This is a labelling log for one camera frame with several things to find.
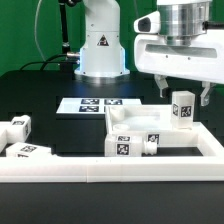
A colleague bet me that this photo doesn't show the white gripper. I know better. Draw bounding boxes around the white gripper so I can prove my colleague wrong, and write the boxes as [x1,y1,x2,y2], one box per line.
[134,10,224,106]

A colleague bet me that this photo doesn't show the white sheet with tags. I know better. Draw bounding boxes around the white sheet with tags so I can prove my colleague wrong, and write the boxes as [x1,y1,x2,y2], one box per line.
[56,98,141,114]

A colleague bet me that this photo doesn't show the white square tabletop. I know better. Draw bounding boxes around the white square tabletop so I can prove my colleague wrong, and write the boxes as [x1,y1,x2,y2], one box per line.
[105,105,200,147]

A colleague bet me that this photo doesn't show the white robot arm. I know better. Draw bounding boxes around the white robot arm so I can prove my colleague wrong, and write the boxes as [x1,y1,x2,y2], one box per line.
[75,0,224,106]

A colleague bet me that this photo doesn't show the grey cable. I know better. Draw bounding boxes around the grey cable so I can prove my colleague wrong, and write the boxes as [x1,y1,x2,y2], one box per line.
[33,0,46,62]

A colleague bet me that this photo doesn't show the black cables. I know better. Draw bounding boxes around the black cables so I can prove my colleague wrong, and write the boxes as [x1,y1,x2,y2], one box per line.
[19,0,81,72]

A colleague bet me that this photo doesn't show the white U-shaped fence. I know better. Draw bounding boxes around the white U-shaped fence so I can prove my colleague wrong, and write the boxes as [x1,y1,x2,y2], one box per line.
[0,123,224,183]

